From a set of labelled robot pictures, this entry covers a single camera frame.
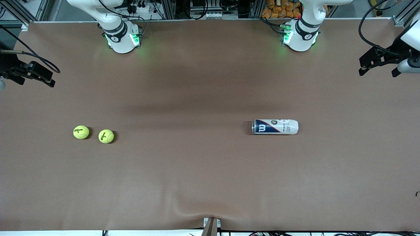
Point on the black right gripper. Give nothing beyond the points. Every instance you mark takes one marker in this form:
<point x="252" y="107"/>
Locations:
<point x="7" y="66"/>

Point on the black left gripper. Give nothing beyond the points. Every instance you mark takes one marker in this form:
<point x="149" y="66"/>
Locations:
<point x="395" y="50"/>

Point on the yellow Wilson tennis ball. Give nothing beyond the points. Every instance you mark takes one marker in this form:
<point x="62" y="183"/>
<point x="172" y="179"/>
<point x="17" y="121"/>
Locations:
<point x="81" y="132"/>
<point x="106" y="136"/>

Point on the Wilson tennis ball can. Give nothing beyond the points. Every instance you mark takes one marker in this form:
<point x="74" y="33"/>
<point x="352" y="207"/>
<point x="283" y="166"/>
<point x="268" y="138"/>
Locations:
<point x="282" y="127"/>

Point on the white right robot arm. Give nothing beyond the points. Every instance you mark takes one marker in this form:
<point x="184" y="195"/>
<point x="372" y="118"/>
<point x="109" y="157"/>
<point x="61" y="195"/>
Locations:
<point x="121" y="39"/>

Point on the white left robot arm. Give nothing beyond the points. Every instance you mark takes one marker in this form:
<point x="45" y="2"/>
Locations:
<point x="302" y="36"/>

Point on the yellow pole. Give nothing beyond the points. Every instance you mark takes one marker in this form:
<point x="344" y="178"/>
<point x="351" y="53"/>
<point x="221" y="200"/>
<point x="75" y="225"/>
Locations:
<point x="377" y="8"/>

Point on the white power strip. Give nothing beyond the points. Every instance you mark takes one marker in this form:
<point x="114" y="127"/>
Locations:
<point x="144" y="9"/>

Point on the white terminal block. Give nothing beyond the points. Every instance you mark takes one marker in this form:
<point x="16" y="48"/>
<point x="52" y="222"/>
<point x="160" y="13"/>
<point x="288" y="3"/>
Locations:
<point x="213" y="15"/>

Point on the brown table mat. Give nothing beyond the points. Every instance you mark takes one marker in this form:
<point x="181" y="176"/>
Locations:
<point x="210" y="170"/>

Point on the aluminium frame post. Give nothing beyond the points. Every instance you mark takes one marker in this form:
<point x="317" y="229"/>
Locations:
<point x="402" y="20"/>
<point x="42" y="9"/>

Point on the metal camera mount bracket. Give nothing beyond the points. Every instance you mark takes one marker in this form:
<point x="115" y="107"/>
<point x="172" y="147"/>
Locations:
<point x="211" y="227"/>

